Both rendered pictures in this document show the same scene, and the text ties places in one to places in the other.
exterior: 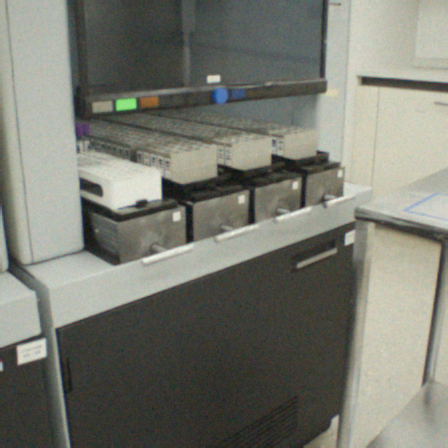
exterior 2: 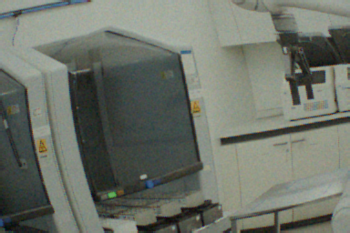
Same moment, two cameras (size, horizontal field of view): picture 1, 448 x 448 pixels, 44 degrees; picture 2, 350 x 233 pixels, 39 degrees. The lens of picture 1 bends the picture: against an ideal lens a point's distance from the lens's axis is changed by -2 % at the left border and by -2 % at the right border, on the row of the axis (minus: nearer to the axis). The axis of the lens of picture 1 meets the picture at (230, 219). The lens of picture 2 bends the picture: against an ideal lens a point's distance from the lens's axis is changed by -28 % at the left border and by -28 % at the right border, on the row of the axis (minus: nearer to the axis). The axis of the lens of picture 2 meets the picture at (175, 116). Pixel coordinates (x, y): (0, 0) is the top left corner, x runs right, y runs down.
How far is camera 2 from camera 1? 117 cm
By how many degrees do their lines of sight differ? 18
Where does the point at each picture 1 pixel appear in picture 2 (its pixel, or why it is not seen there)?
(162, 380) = not seen: outside the picture
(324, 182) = (211, 213)
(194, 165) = (145, 217)
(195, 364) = not seen: outside the picture
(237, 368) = not seen: outside the picture
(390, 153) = (252, 188)
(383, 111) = (241, 161)
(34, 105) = (80, 198)
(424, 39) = (259, 96)
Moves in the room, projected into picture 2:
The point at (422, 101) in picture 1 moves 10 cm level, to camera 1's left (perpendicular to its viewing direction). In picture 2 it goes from (266, 146) to (254, 149)
